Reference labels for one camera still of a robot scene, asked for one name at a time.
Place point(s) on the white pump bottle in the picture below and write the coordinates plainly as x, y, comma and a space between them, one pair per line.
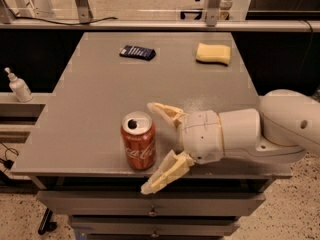
19, 87

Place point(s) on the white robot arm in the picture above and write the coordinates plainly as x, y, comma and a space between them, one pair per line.
282, 129

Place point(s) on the metal frame post right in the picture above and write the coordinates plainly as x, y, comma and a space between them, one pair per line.
211, 9

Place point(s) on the metal frame post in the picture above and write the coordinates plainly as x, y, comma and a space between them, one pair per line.
84, 12
211, 9

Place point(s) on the dark blue snack packet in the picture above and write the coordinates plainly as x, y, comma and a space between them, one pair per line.
137, 52

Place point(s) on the red coca-cola can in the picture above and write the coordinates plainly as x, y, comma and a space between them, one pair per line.
138, 134

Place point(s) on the grey drawer cabinet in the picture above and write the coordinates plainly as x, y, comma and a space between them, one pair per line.
190, 208

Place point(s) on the metal frame post left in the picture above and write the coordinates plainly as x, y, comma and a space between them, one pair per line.
84, 12

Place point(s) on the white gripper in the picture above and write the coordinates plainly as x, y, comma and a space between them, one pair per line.
201, 136

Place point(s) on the yellow sponge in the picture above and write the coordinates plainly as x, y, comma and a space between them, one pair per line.
213, 53

